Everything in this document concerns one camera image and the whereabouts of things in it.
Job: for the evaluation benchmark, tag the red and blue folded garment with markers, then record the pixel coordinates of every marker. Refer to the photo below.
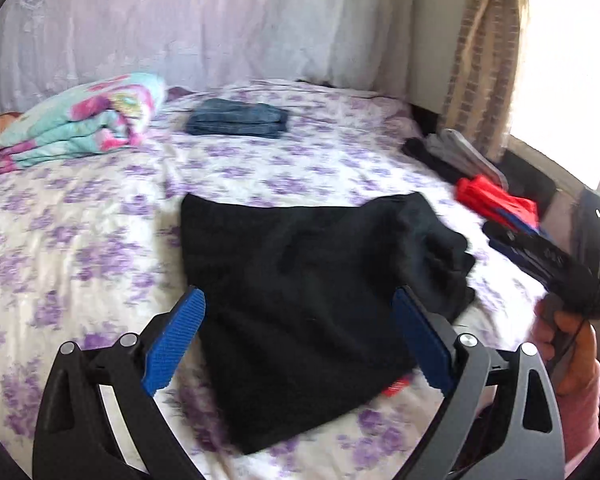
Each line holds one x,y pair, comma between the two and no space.
485,197

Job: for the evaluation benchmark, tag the bright window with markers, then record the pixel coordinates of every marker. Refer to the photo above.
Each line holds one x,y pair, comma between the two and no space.
560,85

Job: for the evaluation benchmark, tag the black folded garment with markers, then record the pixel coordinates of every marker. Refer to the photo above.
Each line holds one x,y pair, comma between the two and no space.
420,150

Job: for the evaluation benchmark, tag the grey folded garment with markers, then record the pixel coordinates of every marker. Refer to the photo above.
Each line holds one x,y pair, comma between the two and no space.
460,152

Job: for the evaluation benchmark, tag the person's right hand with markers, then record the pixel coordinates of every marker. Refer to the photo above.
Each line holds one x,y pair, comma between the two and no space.
582,360

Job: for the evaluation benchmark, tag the brown patterned curtain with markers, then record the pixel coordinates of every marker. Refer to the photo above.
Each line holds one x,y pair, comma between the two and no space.
480,60

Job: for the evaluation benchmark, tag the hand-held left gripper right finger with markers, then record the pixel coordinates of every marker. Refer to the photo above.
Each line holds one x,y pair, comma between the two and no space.
422,340

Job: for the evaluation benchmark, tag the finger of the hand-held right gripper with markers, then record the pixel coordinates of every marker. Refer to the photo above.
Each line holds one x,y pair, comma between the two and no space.
507,247

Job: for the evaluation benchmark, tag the person's right forearm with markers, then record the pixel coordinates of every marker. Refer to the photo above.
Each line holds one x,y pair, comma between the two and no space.
582,425

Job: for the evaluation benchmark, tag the folded blue jeans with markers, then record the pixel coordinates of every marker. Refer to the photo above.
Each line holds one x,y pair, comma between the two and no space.
235,120

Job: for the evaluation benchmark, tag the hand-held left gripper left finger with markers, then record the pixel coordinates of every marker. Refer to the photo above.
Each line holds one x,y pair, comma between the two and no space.
175,340

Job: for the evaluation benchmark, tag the teal pink floral folded blanket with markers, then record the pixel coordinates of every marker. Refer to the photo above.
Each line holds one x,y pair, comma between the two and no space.
80,120

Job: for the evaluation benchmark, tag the black pants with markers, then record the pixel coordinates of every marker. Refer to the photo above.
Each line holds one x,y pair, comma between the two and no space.
305,285

